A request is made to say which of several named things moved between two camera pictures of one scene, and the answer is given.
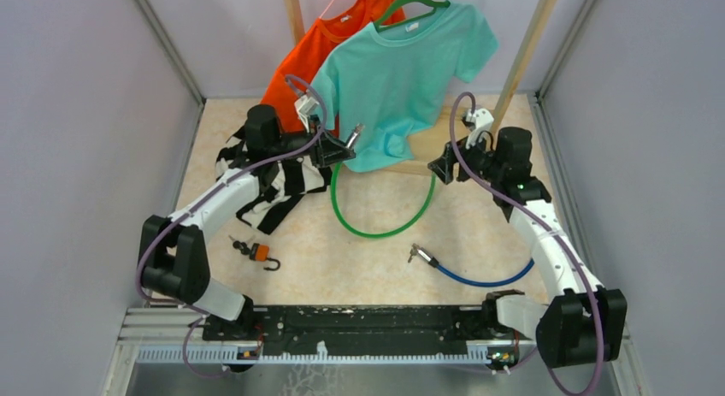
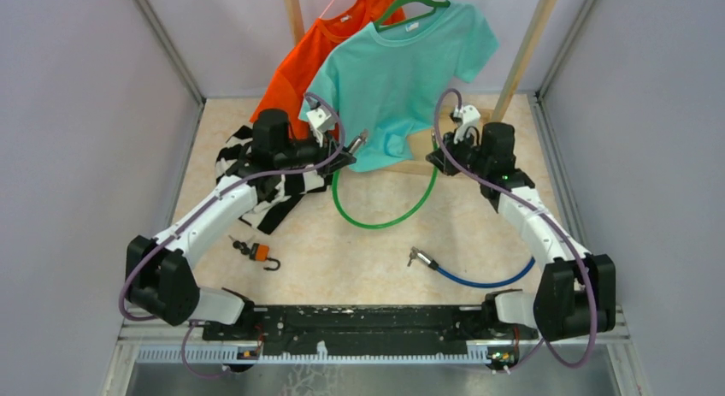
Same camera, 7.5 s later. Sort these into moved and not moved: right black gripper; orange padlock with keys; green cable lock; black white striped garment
Moved: green cable lock
Not moved: right black gripper; black white striped garment; orange padlock with keys
